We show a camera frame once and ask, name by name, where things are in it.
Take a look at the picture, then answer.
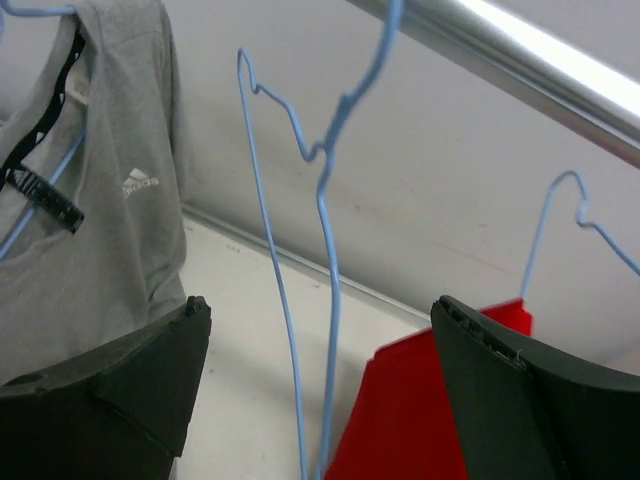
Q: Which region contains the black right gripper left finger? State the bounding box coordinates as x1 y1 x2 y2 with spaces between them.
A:
1 296 211 479

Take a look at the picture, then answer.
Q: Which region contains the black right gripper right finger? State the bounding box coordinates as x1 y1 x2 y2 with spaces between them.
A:
431 296 639 479

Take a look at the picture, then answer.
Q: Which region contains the blue wire hanger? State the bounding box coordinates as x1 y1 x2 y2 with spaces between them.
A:
236 0 405 479
519 169 640 301
1 1 86 258

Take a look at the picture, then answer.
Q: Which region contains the red t shirt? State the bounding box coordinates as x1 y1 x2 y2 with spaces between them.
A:
325 311 544 479

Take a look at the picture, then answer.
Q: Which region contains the grey t shirt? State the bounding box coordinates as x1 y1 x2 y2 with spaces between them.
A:
1 1 190 382

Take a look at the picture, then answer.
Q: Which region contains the silver clothes rack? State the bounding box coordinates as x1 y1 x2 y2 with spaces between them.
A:
344 0 640 169

